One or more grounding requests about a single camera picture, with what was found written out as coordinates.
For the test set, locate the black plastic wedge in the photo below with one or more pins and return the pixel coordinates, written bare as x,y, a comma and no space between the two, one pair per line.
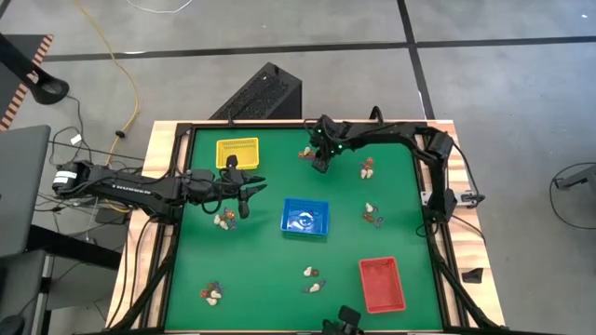
472,277

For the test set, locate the black computer tower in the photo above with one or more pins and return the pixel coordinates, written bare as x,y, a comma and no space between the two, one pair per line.
265,93

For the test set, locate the red plastic basket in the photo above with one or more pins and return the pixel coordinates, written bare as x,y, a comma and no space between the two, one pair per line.
382,284

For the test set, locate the grey desk top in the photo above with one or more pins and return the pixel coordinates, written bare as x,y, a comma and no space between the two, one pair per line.
23,186

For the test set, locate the grey stand foot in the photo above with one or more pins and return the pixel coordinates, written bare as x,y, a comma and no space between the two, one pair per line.
582,177

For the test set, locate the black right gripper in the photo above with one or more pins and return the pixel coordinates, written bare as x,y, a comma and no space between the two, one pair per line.
326,137

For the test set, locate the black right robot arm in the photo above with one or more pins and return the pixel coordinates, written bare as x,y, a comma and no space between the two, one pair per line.
396,132

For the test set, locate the black desk leg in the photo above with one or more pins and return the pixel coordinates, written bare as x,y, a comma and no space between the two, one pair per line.
70,249

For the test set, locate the white paper tag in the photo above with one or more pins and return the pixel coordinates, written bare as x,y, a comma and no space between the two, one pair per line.
76,139

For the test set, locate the yellow plastic basket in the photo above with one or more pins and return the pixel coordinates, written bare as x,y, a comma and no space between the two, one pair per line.
247,153

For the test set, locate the green table mat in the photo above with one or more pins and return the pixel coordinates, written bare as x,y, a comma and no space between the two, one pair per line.
261,260

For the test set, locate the black angular device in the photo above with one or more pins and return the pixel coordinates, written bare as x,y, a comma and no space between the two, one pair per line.
349,316

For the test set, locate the blue plastic basket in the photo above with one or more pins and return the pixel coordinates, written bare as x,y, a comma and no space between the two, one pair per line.
291,207

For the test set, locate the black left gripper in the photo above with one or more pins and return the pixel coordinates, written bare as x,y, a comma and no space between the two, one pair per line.
235,183

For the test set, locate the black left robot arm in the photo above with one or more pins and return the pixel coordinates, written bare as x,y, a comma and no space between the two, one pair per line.
139,188

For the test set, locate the silver metal bracket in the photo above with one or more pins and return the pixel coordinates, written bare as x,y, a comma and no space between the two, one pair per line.
464,197

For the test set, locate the black stand base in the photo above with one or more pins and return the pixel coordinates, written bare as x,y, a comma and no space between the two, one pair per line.
46,90

